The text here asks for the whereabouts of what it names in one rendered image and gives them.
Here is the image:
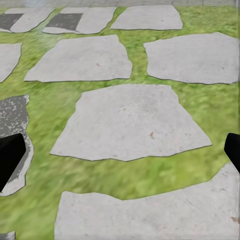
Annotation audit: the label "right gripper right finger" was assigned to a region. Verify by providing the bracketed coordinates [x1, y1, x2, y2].
[224, 132, 240, 173]

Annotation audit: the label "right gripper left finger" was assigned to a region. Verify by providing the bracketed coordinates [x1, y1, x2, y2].
[0, 133, 26, 193]

